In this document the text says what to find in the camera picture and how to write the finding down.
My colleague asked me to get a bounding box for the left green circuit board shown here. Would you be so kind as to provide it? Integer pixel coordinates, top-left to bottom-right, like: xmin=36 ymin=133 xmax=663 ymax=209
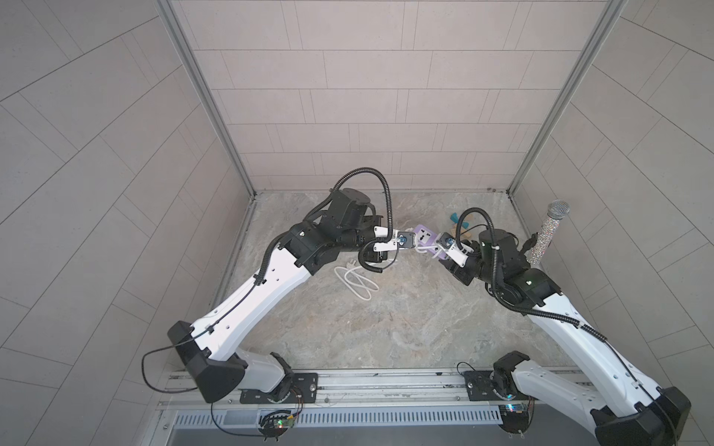
xmin=258 ymin=410 xmax=297 ymax=440

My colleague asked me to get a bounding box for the glitter microphone on black stand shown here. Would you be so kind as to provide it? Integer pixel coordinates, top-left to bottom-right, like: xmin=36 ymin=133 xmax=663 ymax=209
xmin=521 ymin=200 xmax=571 ymax=268

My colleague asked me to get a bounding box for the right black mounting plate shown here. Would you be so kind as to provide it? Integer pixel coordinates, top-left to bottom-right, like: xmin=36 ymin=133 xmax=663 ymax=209
xmin=459 ymin=370 xmax=529 ymax=403

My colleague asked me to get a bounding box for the white power cord with plug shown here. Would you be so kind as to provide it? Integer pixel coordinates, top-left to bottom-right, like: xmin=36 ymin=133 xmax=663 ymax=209
xmin=333 ymin=236 xmax=442 ymax=303

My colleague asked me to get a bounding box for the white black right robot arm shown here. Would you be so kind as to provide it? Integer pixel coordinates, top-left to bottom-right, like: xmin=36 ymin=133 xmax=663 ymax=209
xmin=436 ymin=201 xmax=692 ymax=445

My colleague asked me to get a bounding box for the white perforated vent strip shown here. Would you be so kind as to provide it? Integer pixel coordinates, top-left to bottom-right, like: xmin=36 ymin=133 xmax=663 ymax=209
xmin=174 ymin=406 xmax=503 ymax=429

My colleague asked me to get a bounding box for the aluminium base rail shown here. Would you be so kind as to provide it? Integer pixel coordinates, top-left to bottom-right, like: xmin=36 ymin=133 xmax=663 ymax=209
xmin=158 ymin=339 xmax=623 ymax=411

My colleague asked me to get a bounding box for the black mounting plate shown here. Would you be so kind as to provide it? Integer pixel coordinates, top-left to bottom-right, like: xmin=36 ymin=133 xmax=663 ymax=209
xmin=240 ymin=373 xmax=318 ymax=404
xmin=459 ymin=370 xmax=529 ymax=403

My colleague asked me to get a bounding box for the green circuit board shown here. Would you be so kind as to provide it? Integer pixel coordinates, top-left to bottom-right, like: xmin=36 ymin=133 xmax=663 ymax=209
xmin=258 ymin=410 xmax=297 ymax=440
xmin=498 ymin=403 xmax=535 ymax=437

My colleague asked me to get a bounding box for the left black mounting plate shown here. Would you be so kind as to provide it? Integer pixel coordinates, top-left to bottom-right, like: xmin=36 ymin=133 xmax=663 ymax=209
xmin=240 ymin=373 xmax=318 ymax=404

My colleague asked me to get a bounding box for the teal toy block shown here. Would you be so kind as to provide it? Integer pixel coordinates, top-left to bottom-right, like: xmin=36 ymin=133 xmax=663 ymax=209
xmin=450 ymin=213 xmax=470 ymax=229

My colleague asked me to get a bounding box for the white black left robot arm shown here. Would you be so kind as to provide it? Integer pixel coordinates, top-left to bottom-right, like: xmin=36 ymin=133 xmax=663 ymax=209
xmin=167 ymin=167 xmax=398 ymax=404

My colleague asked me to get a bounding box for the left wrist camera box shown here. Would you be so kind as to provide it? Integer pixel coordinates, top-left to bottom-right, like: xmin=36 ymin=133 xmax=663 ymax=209
xmin=372 ymin=227 xmax=417 ymax=252

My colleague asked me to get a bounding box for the right green circuit board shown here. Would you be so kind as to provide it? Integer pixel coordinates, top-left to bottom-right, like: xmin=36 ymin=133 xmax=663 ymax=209
xmin=498 ymin=403 xmax=535 ymax=437

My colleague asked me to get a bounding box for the purple power strip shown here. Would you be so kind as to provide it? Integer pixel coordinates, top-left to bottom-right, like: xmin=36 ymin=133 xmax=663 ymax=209
xmin=414 ymin=224 xmax=447 ymax=260

